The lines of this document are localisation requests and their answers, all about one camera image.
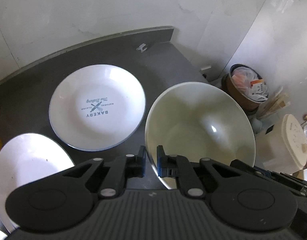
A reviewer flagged white plate lower left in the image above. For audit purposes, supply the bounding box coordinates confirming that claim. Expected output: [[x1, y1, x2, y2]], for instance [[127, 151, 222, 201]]
[[0, 133, 74, 232]]

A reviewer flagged white bakery printed plate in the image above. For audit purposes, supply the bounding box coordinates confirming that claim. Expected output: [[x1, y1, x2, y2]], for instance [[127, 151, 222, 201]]
[[49, 64, 146, 152]]

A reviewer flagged small white bracket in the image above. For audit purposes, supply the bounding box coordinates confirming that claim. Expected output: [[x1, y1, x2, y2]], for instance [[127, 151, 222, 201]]
[[136, 43, 147, 53]]

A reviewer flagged brown pot with bags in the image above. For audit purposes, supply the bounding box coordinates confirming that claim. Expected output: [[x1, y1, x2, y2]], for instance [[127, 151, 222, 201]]
[[221, 64, 269, 114]]

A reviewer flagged cream air fryer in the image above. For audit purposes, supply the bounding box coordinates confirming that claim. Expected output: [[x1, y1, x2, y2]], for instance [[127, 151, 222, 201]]
[[256, 114, 307, 174]]

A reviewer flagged large cream ceramic bowl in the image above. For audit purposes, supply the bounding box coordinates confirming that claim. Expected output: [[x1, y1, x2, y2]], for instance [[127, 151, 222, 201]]
[[144, 81, 257, 190]]

